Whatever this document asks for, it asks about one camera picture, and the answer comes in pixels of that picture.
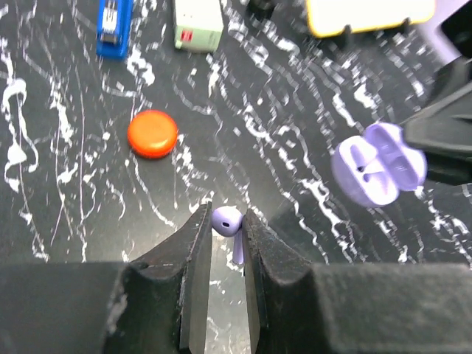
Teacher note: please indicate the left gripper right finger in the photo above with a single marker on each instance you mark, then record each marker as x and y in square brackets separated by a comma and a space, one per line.
[296, 306]

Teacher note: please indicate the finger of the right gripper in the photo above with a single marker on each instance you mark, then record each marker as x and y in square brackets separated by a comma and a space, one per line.
[442, 128]

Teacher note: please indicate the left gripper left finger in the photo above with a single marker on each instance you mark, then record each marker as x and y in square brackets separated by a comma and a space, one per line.
[155, 304]

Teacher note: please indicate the orange earbud charging case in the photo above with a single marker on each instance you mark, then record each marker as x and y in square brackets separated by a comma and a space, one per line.
[152, 134]

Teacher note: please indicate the red emergency stop button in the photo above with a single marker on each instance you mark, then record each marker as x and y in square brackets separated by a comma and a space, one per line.
[261, 7]

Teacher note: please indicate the white rectangular box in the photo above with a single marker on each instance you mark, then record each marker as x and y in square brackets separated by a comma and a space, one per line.
[198, 25]

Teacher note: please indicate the blue black stapler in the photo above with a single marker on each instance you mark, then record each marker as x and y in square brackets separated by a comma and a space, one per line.
[113, 28]

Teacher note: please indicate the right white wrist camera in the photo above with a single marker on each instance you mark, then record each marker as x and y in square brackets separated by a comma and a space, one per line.
[448, 31]

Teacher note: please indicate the white whiteboard wooden frame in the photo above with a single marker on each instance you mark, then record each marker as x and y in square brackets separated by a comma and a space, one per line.
[328, 18]

